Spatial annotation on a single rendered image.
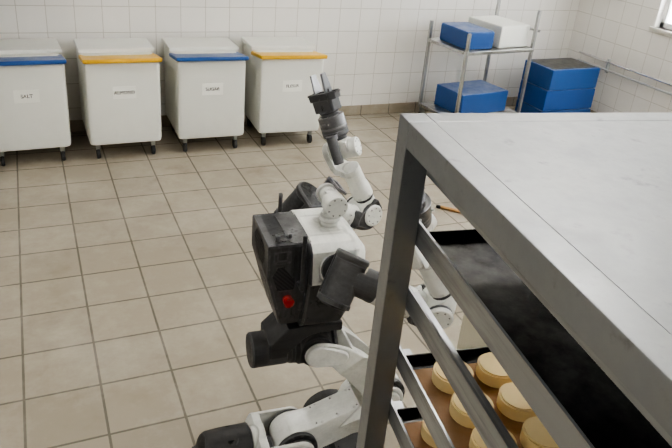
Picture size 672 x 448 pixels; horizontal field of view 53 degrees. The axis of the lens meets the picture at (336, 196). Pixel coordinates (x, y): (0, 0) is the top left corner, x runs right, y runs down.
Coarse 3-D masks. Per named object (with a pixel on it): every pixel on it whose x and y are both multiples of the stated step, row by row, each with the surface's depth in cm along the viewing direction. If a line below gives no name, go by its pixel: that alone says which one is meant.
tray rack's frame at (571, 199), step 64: (448, 128) 71; (512, 128) 72; (576, 128) 74; (640, 128) 76; (448, 192) 62; (512, 192) 57; (576, 192) 58; (640, 192) 59; (512, 256) 52; (576, 256) 48; (640, 256) 49; (576, 320) 44; (640, 320) 41; (640, 384) 38
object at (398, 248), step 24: (408, 120) 72; (432, 120) 72; (408, 168) 74; (408, 192) 75; (408, 216) 77; (384, 240) 80; (408, 240) 78; (384, 264) 80; (408, 264) 80; (384, 288) 81; (408, 288) 81; (384, 312) 82; (384, 336) 84; (384, 360) 85; (384, 384) 87; (384, 408) 89; (360, 432) 93; (384, 432) 91
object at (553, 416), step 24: (432, 240) 74; (432, 264) 74; (456, 288) 68; (480, 312) 64; (480, 336) 64; (504, 336) 59; (504, 360) 59; (528, 384) 56; (552, 408) 52; (552, 432) 53; (576, 432) 50
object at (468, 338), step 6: (462, 324) 244; (468, 324) 239; (462, 330) 244; (468, 330) 240; (474, 330) 236; (462, 336) 244; (468, 336) 240; (474, 336) 236; (462, 342) 244; (468, 342) 240; (474, 342) 236; (480, 342) 232; (462, 348) 245; (468, 348) 241
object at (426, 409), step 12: (408, 360) 83; (408, 372) 82; (408, 384) 83; (420, 384) 79; (420, 396) 79; (420, 408) 79; (432, 408) 76; (432, 420) 76; (432, 432) 76; (444, 432) 73; (444, 444) 73
